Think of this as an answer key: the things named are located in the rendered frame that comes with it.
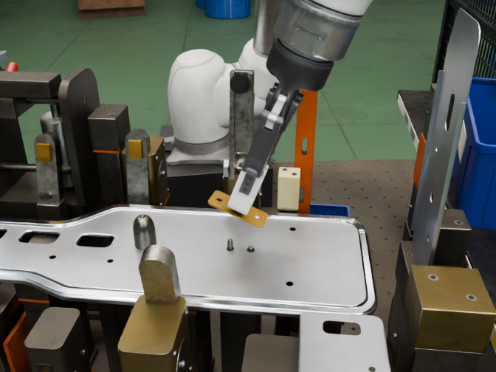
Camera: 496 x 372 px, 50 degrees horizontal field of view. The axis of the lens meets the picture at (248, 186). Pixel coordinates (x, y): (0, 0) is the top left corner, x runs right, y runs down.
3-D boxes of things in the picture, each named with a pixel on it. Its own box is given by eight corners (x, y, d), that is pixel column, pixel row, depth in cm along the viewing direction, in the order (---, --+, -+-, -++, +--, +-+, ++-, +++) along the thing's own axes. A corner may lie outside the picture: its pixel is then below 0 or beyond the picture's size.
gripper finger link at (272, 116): (301, 84, 63) (294, 94, 59) (284, 122, 66) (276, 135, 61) (283, 75, 64) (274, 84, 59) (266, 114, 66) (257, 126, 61)
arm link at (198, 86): (167, 125, 153) (156, 49, 141) (229, 113, 157) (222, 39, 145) (179, 149, 139) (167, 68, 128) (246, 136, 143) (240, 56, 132)
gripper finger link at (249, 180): (263, 161, 69) (257, 170, 66) (250, 193, 71) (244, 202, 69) (253, 156, 69) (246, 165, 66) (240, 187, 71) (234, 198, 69)
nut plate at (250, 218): (206, 203, 73) (209, 196, 73) (215, 190, 77) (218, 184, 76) (262, 229, 73) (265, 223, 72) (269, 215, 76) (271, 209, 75)
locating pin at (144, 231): (133, 257, 79) (128, 220, 75) (139, 245, 81) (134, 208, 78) (154, 259, 78) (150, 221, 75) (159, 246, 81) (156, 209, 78)
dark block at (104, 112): (116, 307, 111) (86, 117, 90) (126, 286, 117) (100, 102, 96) (139, 309, 110) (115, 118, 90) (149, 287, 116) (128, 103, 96)
